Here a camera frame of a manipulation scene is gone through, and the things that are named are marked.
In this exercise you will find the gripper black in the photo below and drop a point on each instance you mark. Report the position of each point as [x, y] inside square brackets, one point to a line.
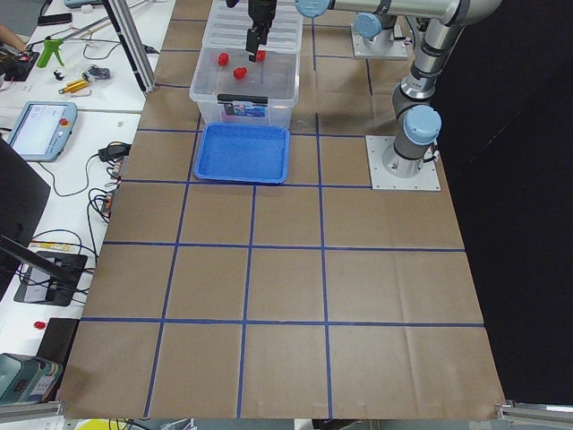
[261, 10]

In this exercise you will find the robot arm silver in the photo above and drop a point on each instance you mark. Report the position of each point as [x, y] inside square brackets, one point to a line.
[377, 32]
[418, 123]

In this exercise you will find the clear plastic storage box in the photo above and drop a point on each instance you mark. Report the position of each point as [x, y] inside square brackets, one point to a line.
[276, 77]

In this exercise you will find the blue plastic tray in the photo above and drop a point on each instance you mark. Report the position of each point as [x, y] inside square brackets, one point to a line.
[243, 153]

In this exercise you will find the yellow brass tool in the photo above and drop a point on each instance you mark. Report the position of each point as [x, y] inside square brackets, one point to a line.
[77, 88]

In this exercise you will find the black power adapter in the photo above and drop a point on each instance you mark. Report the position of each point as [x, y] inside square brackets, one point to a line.
[114, 150]

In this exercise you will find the black smartphone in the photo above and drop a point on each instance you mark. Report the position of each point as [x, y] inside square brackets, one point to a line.
[55, 19]

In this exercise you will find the teach pendant tablet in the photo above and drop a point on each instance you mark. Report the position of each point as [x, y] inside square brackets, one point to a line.
[43, 129]

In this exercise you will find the black monitor stand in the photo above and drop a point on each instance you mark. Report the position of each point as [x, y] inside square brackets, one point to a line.
[46, 278]

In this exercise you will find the black box latch handle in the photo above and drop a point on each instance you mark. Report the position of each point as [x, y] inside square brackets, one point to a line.
[257, 100]

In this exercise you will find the aluminium frame post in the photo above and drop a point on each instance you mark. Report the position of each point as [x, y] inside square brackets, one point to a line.
[123, 23]

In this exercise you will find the green handled grabber tool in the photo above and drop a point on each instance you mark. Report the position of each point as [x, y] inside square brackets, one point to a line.
[52, 43]

